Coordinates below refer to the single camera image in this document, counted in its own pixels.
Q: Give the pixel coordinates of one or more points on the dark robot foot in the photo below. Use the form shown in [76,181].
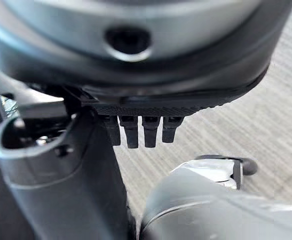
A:
[247,167]

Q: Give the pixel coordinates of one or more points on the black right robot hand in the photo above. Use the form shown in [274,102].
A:
[68,190]

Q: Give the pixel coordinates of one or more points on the silver robot leg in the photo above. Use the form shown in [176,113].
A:
[211,212]

